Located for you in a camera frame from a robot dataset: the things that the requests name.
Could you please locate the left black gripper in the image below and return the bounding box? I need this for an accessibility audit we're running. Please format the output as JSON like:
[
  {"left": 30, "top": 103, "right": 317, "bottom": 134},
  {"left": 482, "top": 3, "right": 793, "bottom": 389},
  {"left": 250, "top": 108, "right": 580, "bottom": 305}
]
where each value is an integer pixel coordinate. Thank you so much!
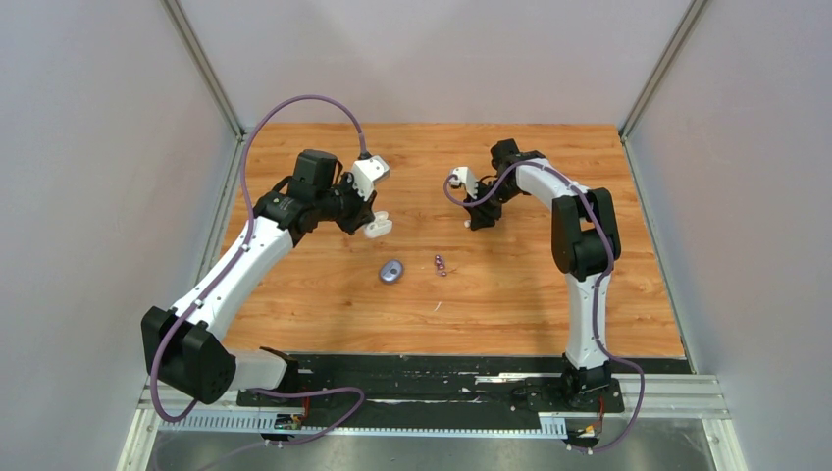
[{"left": 315, "top": 172, "right": 377, "bottom": 236}]

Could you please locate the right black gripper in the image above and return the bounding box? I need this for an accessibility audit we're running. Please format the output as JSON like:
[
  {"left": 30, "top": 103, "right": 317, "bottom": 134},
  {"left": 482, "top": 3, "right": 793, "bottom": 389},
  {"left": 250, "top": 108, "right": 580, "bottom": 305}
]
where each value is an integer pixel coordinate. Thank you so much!
[{"left": 464, "top": 179, "right": 523, "bottom": 231}]

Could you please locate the white earbud charging case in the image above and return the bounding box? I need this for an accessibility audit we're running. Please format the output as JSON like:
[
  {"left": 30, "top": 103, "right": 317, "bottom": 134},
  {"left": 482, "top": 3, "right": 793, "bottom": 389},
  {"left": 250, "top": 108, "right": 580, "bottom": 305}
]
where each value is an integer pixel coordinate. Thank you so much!
[{"left": 362, "top": 211, "right": 393, "bottom": 239}]

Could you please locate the blue-grey earbud case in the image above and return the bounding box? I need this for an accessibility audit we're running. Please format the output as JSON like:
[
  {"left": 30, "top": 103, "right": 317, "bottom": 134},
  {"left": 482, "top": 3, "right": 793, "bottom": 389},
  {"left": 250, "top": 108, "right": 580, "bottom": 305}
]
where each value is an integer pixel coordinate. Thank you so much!
[{"left": 379, "top": 259, "right": 404, "bottom": 285}]

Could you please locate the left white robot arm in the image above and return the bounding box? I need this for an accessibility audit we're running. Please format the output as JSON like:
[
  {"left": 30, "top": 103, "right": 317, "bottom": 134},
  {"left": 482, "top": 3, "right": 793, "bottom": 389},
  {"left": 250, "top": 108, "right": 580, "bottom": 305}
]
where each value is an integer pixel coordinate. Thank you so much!
[{"left": 140, "top": 149, "right": 392, "bottom": 405}]

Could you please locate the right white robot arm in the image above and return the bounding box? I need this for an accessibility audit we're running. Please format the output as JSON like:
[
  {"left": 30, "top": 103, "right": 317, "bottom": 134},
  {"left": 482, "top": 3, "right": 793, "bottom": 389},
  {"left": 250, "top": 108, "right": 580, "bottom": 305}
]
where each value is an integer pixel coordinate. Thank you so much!
[{"left": 445, "top": 138, "right": 621, "bottom": 410}]

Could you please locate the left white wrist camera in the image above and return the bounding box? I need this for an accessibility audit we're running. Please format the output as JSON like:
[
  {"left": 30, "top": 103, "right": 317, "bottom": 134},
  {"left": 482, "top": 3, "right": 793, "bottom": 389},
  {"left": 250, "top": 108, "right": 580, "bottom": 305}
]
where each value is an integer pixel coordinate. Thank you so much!
[{"left": 350, "top": 155, "right": 390, "bottom": 201}]

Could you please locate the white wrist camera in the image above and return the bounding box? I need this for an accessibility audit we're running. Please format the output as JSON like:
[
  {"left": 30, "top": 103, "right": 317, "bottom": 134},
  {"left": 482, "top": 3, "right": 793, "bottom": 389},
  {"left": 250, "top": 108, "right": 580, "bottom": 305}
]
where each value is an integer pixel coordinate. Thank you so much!
[
  {"left": 350, "top": 155, "right": 390, "bottom": 201},
  {"left": 448, "top": 167, "right": 478, "bottom": 199}
]

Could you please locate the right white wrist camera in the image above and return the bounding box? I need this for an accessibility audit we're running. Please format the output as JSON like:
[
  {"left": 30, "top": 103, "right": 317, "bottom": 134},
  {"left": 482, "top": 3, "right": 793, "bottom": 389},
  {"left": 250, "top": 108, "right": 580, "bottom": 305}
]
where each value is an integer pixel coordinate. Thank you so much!
[{"left": 448, "top": 167, "right": 478, "bottom": 199}]

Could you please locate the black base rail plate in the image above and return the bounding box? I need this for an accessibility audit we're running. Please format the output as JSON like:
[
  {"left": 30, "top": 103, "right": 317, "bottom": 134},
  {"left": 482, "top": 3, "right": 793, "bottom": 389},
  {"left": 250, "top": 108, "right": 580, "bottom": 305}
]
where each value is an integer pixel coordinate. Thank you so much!
[{"left": 223, "top": 351, "right": 625, "bottom": 431}]

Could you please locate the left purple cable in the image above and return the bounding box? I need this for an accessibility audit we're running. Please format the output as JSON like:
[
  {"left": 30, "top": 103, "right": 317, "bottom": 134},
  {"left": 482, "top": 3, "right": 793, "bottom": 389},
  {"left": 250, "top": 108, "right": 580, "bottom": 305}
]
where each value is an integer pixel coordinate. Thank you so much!
[{"left": 148, "top": 94, "right": 372, "bottom": 448}]

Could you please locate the left aluminium frame post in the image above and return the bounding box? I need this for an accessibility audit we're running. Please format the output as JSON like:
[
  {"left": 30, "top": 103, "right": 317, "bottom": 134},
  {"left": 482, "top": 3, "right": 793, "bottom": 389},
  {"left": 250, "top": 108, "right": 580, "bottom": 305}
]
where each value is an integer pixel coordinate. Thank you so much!
[{"left": 160, "top": 0, "right": 246, "bottom": 151}]

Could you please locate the aluminium frame post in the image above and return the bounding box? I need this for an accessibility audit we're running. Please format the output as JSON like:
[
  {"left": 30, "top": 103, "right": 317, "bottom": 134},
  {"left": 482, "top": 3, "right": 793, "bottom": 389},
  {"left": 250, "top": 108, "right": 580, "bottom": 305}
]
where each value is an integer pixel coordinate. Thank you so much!
[
  {"left": 618, "top": 0, "right": 711, "bottom": 149},
  {"left": 160, "top": 0, "right": 246, "bottom": 151}
]

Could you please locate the right aluminium frame post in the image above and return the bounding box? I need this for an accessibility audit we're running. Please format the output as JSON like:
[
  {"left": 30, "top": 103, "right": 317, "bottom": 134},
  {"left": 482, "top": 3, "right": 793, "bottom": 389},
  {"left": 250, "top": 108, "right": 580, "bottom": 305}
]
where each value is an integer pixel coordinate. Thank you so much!
[{"left": 618, "top": 0, "right": 711, "bottom": 149}]

